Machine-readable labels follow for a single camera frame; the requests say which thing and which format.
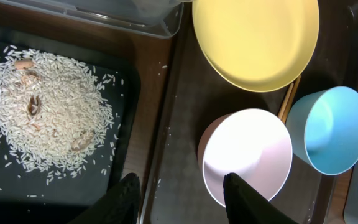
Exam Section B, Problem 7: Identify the pile of rice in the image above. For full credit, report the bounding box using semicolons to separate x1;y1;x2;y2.
0;44;124;184

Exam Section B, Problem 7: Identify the clear plastic bin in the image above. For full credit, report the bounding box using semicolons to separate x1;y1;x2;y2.
0;0;187;39

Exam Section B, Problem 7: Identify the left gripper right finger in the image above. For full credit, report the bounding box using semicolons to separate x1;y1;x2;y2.
223;172;296;224

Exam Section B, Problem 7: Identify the pink bowl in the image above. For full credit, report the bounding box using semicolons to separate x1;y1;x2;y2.
197;108;293;207

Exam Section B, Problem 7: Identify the blue bowl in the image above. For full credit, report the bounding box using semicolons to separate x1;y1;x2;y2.
285;86;358;175

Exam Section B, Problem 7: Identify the wooden chopstick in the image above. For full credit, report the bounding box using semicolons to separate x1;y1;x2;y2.
278;83;294;120
281;76;301;123

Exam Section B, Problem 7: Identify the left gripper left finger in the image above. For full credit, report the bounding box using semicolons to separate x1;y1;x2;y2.
68;173;141;224

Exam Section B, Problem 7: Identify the black waste tray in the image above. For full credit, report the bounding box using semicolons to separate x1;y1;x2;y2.
0;26;140;223

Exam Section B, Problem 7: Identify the yellow plate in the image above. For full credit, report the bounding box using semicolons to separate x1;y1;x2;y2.
192;0;319;92

